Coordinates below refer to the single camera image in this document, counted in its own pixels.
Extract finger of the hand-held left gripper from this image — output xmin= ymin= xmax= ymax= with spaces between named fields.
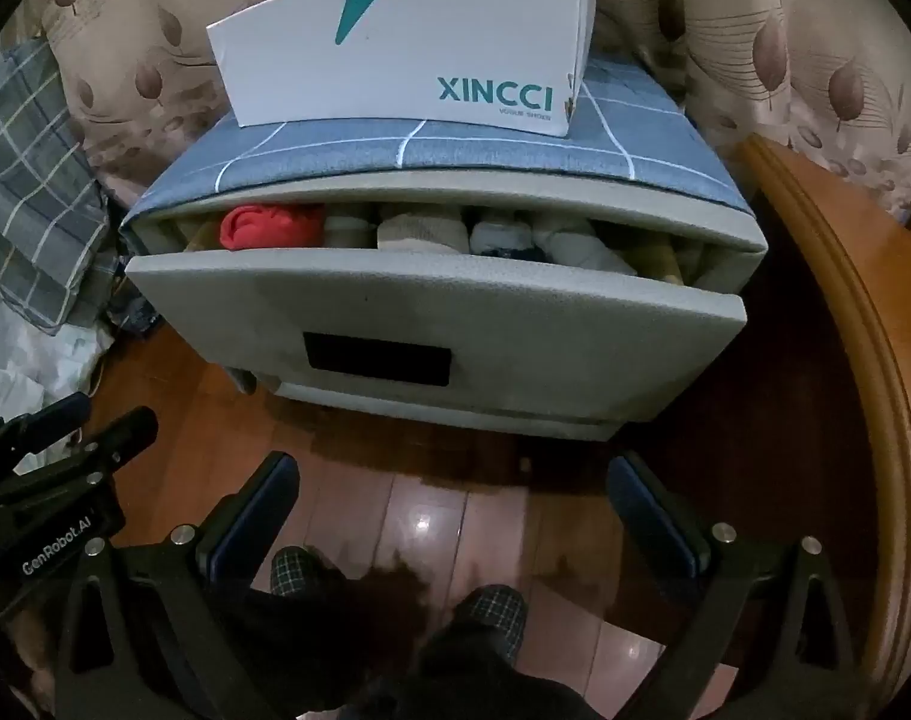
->
xmin=0 ymin=392 xmax=92 ymax=473
xmin=0 ymin=406 xmax=158 ymax=503

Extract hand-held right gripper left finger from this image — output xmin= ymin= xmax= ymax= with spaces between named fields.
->
xmin=54 ymin=451 xmax=301 ymax=720

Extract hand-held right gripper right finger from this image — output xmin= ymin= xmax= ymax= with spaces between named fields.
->
xmin=607 ymin=451 xmax=869 ymax=720

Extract red underwear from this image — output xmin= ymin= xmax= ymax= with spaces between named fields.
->
xmin=219 ymin=204 xmax=326 ymax=250

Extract person's left leg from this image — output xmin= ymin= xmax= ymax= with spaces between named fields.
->
xmin=230 ymin=544 xmax=434 ymax=720

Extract person's leg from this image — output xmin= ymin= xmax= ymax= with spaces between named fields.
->
xmin=365 ymin=583 xmax=607 ymax=720
xmin=230 ymin=544 xmax=434 ymax=720

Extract white quilt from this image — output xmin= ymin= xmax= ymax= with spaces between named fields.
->
xmin=0 ymin=292 xmax=115 ymax=436

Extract person's right leg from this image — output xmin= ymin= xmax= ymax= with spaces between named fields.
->
xmin=365 ymin=583 xmax=607 ymax=720

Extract grey plaid cloth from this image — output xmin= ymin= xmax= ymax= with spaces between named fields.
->
xmin=0 ymin=37 xmax=127 ymax=335

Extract grey upholstered nightstand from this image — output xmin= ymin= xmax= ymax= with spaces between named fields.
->
xmin=121 ymin=180 xmax=770 ymax=442

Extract beige folded garment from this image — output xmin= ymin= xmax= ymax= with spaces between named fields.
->
xmin=324 ymin=214 xmax=379 ymax=248

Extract white and navy rolled socks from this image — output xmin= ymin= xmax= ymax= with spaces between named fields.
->
xmin=469 ymin=219 xmax=535 ymax=260

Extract blue checked cloth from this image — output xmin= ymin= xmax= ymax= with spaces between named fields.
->
xmin=121 ymin=52 xmax=753 ymax=222

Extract white shoe box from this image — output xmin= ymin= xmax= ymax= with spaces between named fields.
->
xmin=206 ymin=0 xmax=599 ymax=137

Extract leaf patterned beige curtain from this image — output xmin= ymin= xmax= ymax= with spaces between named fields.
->
xmin=20 ymin=0 xmax=911 ymax=226

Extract wooden bed frame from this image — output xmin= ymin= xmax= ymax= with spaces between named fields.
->
xmin=736 ymin=131 xmax=911 ymax=676

